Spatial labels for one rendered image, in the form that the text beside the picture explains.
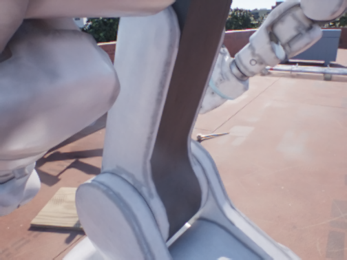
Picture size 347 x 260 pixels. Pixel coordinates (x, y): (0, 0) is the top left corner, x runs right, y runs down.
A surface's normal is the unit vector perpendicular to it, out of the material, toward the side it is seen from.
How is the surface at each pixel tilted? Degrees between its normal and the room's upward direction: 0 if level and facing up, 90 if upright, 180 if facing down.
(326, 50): 90
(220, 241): 23
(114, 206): 76
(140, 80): 90
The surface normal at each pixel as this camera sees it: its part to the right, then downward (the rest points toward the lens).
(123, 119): -0.62, 0.31
